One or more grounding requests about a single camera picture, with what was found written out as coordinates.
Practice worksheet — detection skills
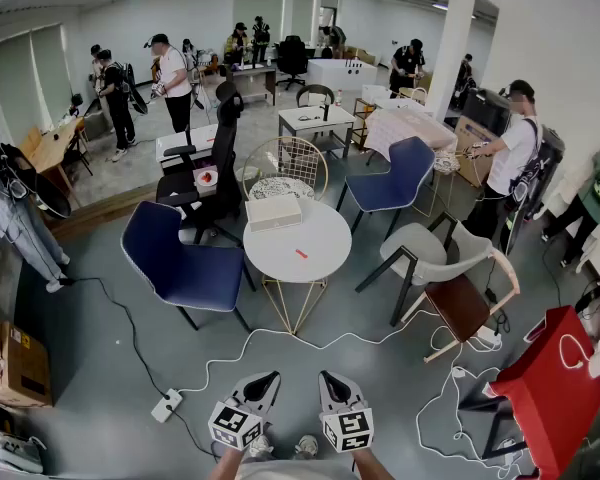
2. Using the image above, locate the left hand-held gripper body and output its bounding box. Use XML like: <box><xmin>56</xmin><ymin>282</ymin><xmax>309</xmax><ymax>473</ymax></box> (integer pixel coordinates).
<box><xmin>207</xmin><ymin>391</ymin><xmax>271</xmax><ymax>452</ymax></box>

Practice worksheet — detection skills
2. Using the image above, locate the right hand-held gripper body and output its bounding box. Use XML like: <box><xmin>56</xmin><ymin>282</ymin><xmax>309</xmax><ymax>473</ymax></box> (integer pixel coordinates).
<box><xmin>320</xmin><ymin>400</ymin><xmax>375</xmax><ymax>454</ymax></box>

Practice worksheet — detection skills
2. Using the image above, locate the person's left forearm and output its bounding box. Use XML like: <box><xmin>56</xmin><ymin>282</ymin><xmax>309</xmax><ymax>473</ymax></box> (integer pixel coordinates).
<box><xmin>207</xmin><ymin>447</ymin><xmax>246</xmax><ymax>480</ymax></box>

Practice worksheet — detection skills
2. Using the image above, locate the person's right forearm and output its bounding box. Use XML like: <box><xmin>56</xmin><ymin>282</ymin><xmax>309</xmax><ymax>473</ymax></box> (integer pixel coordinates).
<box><xmin>352</xmin><ymin>450</ymin><xmax>396</xmax><ymax>480</ymax></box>

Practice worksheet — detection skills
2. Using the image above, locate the person's left shoe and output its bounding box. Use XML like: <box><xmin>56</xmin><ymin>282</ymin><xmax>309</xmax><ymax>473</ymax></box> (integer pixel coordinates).
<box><xmin>248</xmin><ymin>435</ymin><xmax>275</xmax><ymax>459</ymax></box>

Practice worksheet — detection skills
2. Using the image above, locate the person's shoe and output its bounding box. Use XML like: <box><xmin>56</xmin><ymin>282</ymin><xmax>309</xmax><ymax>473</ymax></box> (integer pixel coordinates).
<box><xmin>294</xmin><ymin>435</ymin><xmax>319</xmax><ymax>460</ymax></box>
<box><xmin>248</xmin><ymin>435</ymin><xmax>275</xmax><ymax>459</ymax></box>

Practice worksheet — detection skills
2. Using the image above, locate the person's right shoe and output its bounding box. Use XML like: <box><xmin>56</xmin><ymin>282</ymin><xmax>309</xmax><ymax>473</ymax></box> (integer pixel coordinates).
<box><xmin>294</xmin><ymin>435</ymin><xmax>319</xmax><ymax>460</ymax></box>

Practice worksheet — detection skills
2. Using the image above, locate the white power strip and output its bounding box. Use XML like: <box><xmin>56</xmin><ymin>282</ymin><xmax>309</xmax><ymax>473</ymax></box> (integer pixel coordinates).
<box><xmin>150</xmin><ymin>388</ymin><xmax>184</xmax><ymax>424</ymax></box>
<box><xmin>474</xmin><ymin>327</ymin><xmax>504</xmax><ymax>352</ymax></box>

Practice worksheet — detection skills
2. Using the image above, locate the person's grey clothing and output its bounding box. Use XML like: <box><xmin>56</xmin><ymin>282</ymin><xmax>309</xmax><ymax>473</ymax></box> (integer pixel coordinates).
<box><xmin>234</xmin><ymin>457</ymin><xmax>361</xmax><ymax>480</ymax></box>

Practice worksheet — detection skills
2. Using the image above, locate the wooden chair with brown seat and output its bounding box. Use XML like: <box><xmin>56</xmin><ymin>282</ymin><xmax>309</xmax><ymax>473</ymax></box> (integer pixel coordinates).
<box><xmin>402</xmin><ymin>247</ymin><xmax>522</xmax><ymax>364</ymax></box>

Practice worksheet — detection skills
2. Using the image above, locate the blue plastic chair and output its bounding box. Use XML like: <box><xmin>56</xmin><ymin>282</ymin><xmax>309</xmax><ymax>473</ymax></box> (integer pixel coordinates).
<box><xmin>335</xmin><ymin>136</ymin><xmax>437</xmax><ymax>239</ymax></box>
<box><xmin>120</xmin><ymin>200</ymin><xmax>257</xmax><ymax>333</ymax></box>

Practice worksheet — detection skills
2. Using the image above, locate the black metal stand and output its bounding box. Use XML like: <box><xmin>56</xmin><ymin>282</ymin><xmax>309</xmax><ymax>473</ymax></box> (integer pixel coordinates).
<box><xmin>458</xmin><ymin>395</ymin><xmax>529</xmax><ymax>462</ymax></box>

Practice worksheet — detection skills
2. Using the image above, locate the grey chair with black legs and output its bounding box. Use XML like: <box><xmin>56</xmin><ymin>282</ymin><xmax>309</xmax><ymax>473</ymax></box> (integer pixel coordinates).
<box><xmin>355</xmin><ymin>211</ymin><xmax>496</xmax><ymax>328</ymax></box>

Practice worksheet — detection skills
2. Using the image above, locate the round white table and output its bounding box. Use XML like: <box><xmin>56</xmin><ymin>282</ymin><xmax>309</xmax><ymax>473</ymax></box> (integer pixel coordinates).
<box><xmin>242</xmin><ymin>199</ymin><xmax>354</xmax><ymax>337</ymax></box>

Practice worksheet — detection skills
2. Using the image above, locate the white drawer box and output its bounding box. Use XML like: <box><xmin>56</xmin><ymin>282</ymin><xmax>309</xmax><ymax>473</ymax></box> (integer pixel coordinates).
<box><xmin>244</xmin><ymin>195</ymin><xmax>304</xmax><ymax>233</ymax></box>

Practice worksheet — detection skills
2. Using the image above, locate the red paper bag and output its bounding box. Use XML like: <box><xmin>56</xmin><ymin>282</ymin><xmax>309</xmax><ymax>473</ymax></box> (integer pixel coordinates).
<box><xmin>489</xmin><ymin>305</ymin><xmax>600</xmax><ymax>480</ymax></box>

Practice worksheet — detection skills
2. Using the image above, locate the small cardboard box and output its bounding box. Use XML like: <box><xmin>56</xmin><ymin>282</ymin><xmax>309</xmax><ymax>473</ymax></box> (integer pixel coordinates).
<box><xmin>192</xmin><ymin>165</ymin><xmax>220</xmax><ymax>199</ymax></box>

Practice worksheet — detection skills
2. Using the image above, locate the floral seat cushion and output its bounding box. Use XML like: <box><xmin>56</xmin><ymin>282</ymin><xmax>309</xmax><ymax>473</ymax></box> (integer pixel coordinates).
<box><xmin>248</xmin><ymin>176</ymin><xmax>315</xmax><ymax>202</ymax></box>

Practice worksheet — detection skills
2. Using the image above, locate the cardboard box with yellow label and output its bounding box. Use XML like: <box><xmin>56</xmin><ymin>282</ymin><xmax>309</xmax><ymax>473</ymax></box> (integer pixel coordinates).
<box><xmin>0</xmin><ymin>320</ymin><xmax>54</xmax><ymax>409</ymax></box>

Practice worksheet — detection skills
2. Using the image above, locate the black high-back office chair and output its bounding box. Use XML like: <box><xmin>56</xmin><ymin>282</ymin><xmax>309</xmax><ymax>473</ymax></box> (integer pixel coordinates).
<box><xmin>155</xmin><ymin>81</ymin><xmax>246</xmax><ymax>247</ymax></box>

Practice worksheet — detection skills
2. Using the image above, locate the small white table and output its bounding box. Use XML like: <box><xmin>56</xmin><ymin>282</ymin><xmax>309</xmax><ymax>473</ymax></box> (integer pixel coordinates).
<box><xmin>154</xmin><ymin>123</ymin><xmax>219</xmax><ymax>174</ymax></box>

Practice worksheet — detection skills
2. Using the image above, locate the wooden shelf rack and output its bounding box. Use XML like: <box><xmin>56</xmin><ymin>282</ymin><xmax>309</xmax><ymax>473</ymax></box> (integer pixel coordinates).
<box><xmin>352</xmin><ymin>97</ymin><xmax>377</xmax><ymax>150</ymax></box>

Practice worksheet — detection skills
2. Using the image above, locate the table with patterned cloth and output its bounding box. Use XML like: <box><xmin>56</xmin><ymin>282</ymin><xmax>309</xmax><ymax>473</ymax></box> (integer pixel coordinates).
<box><xmin>363</xmin><ymin>107</ymin><xmax>459</xmax><ymax>162</ymax></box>

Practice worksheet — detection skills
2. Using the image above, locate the large cardboard box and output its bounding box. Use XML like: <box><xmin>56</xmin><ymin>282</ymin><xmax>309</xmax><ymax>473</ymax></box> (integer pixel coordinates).
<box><xmin>453</xmin><ymin>116</ymin><xmax>501</xmax><ymax>189</ymax></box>

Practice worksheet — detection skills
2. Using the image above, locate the black patterned backpack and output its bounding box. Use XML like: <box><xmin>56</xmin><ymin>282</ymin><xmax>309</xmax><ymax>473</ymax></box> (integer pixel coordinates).
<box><xmin>508</xmin><ymin>125</ymin><xmax>566</xmax><ymax>219</ymax></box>

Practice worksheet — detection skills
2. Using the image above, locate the dark wicker chair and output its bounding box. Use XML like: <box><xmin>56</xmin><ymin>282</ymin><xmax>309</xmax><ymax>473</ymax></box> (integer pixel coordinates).
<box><xmin>295</xmin><ymin>83</ymin><xmax>336</xmax><ymax>109</ymax></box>

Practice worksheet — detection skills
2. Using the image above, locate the wooden desk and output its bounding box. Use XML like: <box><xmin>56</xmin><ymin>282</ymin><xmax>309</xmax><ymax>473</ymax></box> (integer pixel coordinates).
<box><xmin>18</xmin><ymin>116</ymin><xmax>89</xmax><ymax>209</ymax></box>

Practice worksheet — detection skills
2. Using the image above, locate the black appliance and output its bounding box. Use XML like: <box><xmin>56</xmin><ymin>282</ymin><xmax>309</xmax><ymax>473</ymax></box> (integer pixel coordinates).
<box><xmin>462</xmin><ymin>88</ymin><xmax>512</xmax><ymax>137</ymax></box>

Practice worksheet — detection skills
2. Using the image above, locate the grey desk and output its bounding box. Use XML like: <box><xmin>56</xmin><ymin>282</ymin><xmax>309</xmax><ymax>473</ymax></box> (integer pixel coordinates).
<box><xmin>224</xmin><ymin>63</ymin><xmax>278</xmax><ymax>107</ymax></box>

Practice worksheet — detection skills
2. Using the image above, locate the white counter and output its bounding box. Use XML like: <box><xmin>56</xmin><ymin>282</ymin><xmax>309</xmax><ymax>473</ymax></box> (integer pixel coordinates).
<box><xmin>307</xmin><ymin>58</ymin><xmax>379</xmax><ymax>92</ymax></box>

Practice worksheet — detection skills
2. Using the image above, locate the black swivel chair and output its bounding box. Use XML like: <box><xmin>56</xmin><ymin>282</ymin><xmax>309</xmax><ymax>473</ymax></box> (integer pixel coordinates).
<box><xmin>274</xmin><ymin>34</ymin><xmax>311</xmax><ymax>92</ymax></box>

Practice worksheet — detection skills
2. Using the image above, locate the long white cable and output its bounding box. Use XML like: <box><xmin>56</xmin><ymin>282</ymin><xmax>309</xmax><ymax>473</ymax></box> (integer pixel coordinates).
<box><xmin>179</xmin><ymin>310</ymin><xmax>504</xmax><ymax>394</ymax></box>

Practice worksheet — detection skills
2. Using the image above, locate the black power cable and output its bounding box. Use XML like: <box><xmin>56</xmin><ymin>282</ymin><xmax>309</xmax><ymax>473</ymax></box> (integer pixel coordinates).
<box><xmin>59</xmin><ymin>276</ymin><xmax>219</xmax><ymax>462</ymax></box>

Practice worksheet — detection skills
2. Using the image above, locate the gold wire chair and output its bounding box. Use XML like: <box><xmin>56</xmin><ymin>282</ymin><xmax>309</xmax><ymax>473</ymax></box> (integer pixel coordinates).
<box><xmin>242</xmin><ymin>136</ymin><xmax>330</xmax><ymax>204</ymax></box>

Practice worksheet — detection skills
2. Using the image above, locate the white table with black frame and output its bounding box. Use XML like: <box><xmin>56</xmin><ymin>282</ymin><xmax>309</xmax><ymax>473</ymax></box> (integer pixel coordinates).
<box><xmin>278</xmin><ymin>103</ymin><xmax>357</xmax><ymax>160</ymax></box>

